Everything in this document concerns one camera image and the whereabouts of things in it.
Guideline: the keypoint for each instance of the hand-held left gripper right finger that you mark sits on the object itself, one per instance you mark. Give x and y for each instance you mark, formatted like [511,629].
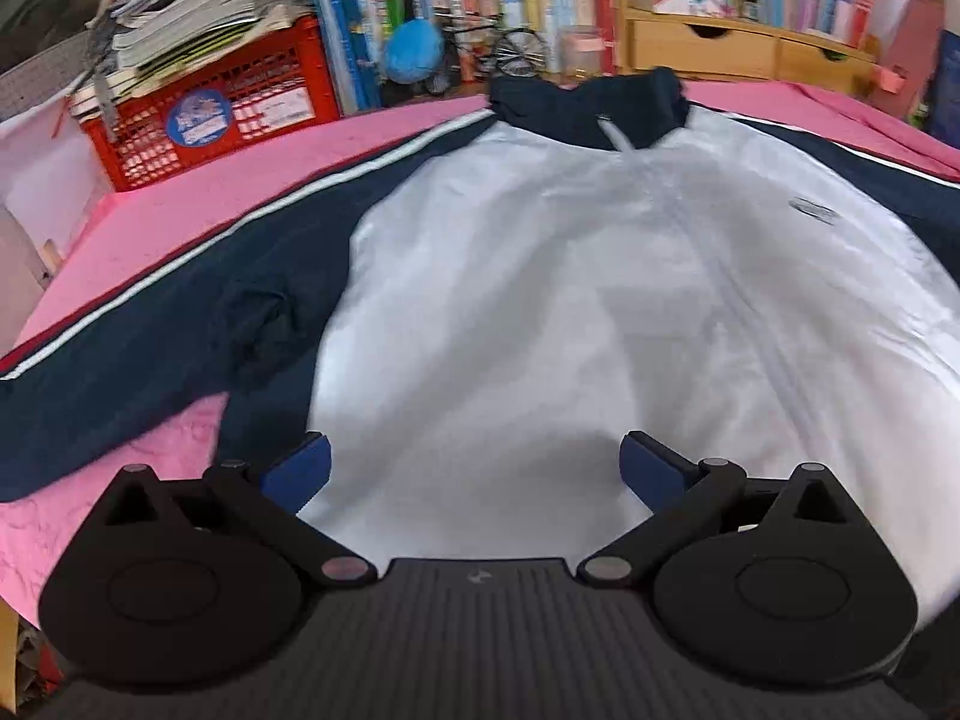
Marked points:
[649,476]

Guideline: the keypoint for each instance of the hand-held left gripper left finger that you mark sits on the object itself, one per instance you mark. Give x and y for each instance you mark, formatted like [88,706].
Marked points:
[300,476]

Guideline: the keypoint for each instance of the white and navy jacket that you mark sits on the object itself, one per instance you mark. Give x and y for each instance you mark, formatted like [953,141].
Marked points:
[562,277]

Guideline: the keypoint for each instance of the pink rabbit-print blanket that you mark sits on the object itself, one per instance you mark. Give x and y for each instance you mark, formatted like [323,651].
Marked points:
[225,165]

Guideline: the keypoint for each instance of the wooden drawer organizer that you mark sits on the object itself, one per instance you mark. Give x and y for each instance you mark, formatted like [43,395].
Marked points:
[697,52]

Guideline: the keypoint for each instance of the pink jar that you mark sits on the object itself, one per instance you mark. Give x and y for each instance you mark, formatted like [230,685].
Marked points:
[581,52]

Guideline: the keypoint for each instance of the large red plastic crate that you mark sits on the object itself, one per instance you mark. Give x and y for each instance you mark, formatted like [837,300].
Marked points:
[300,45]

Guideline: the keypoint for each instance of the round blue plush ball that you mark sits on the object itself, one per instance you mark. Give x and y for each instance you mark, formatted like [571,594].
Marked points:
[412,49]

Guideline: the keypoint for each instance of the miniature bicycle model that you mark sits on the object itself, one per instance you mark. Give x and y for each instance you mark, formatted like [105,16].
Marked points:
[521,52]

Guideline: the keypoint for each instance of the row of tall blue books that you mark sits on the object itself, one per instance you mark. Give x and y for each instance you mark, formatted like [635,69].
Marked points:
[345,15]

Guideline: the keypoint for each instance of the pink clip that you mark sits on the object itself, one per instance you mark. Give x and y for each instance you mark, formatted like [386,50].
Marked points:
[891,79]

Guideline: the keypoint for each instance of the white perforated board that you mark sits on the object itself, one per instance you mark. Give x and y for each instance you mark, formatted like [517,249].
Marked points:
[37,82]

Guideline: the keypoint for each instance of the stack of magazines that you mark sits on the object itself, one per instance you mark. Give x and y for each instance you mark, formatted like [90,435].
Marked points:
[210,7]

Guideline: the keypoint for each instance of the blue cardboard box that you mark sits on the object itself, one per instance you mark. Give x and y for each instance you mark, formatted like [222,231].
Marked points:
[945,90]

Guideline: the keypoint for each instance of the pink board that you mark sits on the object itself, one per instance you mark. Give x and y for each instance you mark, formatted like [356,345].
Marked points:
[911,37]

